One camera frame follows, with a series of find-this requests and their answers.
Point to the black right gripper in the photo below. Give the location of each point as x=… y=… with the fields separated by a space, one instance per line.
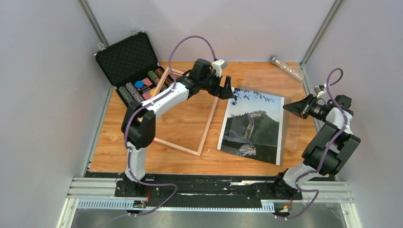
x=301 y=108

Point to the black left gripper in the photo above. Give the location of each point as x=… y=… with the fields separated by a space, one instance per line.
x=222 y=93

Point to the Great Wall photo print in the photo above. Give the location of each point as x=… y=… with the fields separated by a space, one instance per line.
x=252 y=126

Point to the wooden picture frame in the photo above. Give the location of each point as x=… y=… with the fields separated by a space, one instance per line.
x=205 y=130

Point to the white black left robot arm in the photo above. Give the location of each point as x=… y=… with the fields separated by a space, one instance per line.
x=139 y=124

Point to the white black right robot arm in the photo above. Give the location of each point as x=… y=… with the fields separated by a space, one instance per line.
x=328 y=151

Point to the glittery silver tube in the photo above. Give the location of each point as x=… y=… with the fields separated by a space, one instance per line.
x=294 y=73

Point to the blue poker chip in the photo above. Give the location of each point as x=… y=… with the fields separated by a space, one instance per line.
x=139 y=84

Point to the black poker chip case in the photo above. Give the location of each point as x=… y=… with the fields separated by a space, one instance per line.
x=127 y=61

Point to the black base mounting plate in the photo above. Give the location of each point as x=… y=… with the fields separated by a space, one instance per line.
x=199 y=191

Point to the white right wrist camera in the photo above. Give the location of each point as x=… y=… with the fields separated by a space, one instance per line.
x=320 y=90

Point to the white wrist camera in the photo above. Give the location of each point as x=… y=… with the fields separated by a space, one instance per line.
x=218 y=67
x=320 y=90

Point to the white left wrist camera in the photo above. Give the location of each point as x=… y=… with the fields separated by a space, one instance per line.
x=218 y=67

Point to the aluminium enclosure post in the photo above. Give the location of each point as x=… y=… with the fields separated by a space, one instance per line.
x=94 y=24
x=334 y=9

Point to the left aluminium enclosure post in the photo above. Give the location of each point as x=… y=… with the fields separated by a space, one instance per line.
x=94 y=24

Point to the aluminium front rail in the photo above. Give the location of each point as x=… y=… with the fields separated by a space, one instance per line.
x=90 y=193

